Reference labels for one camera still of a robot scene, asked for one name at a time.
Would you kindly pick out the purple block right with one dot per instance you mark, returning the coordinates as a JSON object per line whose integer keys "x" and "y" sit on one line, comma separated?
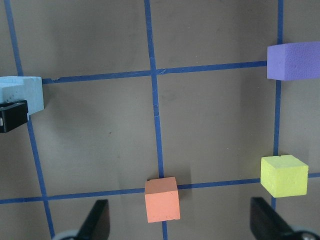
{"x": 293, "y": 61}

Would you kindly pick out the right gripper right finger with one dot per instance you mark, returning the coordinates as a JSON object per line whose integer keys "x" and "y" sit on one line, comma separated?
{"x": 266, "y": 224}

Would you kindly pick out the orange block bottom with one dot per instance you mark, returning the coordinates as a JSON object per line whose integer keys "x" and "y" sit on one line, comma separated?
{"x": 162, "y": 201}

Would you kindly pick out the yellow foam block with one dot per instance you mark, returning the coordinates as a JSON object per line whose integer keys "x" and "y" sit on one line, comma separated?
{"x": 284, "y": 176}

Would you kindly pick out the light blue block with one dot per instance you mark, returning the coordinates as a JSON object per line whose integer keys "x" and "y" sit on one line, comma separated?
{"x": 18, "y": 88}

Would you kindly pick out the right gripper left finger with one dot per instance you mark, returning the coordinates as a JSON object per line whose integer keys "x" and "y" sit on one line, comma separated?
{"x": 95, "y": 227}

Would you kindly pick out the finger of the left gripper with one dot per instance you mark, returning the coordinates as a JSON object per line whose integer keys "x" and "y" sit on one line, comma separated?
{"x": 13, "y": 115}

